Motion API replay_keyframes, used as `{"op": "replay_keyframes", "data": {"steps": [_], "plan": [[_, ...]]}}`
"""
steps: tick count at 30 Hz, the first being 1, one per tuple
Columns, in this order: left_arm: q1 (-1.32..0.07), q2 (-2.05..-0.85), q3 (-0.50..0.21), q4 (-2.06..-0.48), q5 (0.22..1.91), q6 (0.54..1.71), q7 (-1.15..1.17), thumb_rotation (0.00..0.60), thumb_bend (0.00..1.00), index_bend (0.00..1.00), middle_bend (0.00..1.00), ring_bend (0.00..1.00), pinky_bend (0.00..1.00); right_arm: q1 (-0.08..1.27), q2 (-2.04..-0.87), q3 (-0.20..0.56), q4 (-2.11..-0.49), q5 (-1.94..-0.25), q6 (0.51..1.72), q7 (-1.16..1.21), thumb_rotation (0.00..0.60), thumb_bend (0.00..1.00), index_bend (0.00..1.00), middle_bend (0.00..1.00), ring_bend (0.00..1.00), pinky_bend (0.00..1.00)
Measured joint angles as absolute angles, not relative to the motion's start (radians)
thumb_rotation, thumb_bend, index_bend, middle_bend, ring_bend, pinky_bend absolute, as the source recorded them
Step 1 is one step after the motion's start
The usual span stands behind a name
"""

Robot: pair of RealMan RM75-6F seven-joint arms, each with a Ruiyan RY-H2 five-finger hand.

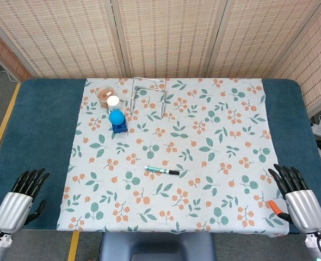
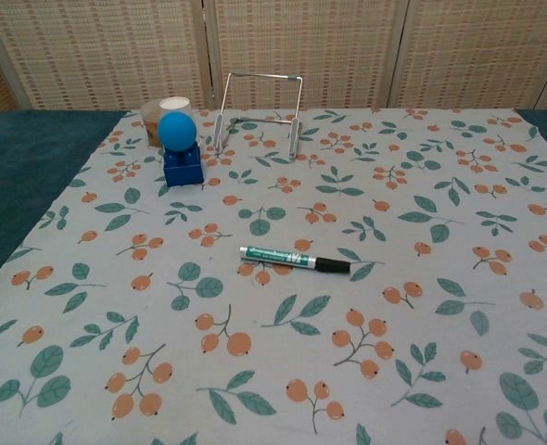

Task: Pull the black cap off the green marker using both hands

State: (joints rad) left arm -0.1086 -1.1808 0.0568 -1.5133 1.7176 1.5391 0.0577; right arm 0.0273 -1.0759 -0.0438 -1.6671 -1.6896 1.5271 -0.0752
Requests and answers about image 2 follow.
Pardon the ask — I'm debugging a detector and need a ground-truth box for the clear jar with white lid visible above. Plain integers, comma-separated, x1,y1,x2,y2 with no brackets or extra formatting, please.
159,95,193,122

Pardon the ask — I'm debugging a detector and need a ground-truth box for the green white marker body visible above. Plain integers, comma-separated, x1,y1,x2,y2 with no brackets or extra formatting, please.
238,245,320,271

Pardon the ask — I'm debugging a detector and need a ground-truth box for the clear container with brown contents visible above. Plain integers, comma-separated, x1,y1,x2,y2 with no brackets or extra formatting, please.
139,100,166,149

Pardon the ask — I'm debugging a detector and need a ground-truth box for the blue toy block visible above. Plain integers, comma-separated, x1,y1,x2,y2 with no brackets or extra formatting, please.
162,143,208,188

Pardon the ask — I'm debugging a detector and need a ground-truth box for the metal wire stand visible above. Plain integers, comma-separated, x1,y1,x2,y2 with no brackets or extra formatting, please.
211,71,304,161

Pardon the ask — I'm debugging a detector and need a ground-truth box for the black marker cap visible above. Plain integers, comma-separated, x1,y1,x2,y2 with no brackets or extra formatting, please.
314,257,352,275

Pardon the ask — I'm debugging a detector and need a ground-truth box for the woven folding screen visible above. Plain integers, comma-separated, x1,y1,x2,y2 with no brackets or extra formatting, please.
0,0,547,118

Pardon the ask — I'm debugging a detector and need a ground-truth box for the blue ball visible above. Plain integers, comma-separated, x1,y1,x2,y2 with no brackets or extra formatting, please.
157,111,199,151

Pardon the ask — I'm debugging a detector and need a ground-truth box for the floral printed tablecloth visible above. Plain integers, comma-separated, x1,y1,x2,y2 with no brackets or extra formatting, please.
0,108,547,445

